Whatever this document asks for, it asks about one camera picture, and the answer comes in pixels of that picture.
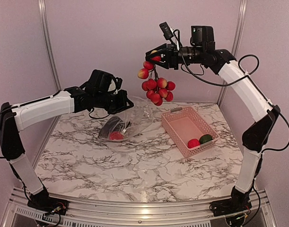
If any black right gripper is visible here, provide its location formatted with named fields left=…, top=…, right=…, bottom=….
left=146, top=42, right=205, bottom=69

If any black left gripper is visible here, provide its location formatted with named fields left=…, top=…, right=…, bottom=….
left=95, top=89, right=134, bottom=114

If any red yellow lychee bunch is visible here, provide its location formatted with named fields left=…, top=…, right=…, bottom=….
left=137, top=61, right=176, bottom=106

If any dark purple eggplant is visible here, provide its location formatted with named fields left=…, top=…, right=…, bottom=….
left=98, top=116, right=125, bottom=139

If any clear zip top bag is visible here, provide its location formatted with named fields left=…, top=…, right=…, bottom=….
left=98, top=96, right=153, bottom=142

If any pink perforated plastic basket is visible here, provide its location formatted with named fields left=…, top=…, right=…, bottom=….
left=161, top=105, right=219, bottom=158

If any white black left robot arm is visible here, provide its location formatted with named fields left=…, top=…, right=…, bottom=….
left=0, top=70, right=134, bottom=210

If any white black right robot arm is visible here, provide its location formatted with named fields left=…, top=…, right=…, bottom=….
left=145, top=41, right=280, bottom=212

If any green bell pepper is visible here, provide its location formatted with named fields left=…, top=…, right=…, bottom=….
left=199, top=134, right=213, bottom=144

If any pink red apple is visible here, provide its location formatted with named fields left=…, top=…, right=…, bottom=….
left=187, top=139, right=200, bottom=149

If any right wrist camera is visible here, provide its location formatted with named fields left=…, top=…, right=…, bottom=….
left=159, top=22, right=174, bottom=40

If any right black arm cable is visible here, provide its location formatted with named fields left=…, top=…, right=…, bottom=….
left=172, top=29, right=289, bottom=209

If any right aluminium frame post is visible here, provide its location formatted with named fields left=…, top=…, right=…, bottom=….
left=216, top=0, right=248, bottom=106

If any aluminium frame post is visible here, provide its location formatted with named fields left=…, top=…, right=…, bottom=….
left=216, top=0, right=248, bottom=106
left=38, top=0, right=62, bottom=91

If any left aluminium frame post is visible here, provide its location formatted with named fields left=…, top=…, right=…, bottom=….
left=38, top=0, right=62, bottom=91

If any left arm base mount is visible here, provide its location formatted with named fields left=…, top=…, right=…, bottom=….
left=24, top=183, right=69, bottom=216

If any aluminium front rail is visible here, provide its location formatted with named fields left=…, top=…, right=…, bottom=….
left=1, top=188, right=277, bottom=227

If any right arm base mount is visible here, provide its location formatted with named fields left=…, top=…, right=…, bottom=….
left=209, top=191, right=252, bottom=217

